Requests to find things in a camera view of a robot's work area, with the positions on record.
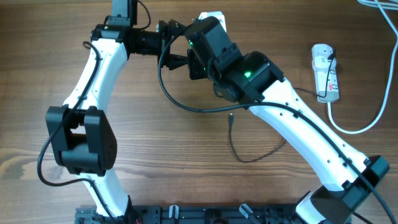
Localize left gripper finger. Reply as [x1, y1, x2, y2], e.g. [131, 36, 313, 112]
[169, 19, 186, 39]
[167, 54, 188, 70]

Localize black USB charging cable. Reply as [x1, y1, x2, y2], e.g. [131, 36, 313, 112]
[228, 48, 337, 164]

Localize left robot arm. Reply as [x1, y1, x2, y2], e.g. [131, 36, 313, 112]
[44, 1, 187, 223]

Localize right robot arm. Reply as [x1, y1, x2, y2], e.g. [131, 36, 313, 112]
[185, 17, 389, 223]

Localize white charger plug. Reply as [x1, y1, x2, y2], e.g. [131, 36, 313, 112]
[312, 53, 336, 71]

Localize white power strip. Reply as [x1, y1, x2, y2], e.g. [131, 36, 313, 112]
[312, 44, 340, 103]

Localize right black camera cable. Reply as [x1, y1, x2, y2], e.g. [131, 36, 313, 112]
[157, 22, 398, 224]

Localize white power strip cord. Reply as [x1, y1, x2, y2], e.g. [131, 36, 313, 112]
[326, 0, 398, 135]

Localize white cables at corner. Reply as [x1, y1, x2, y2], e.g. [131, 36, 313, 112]
[356, 0, 398, 11]

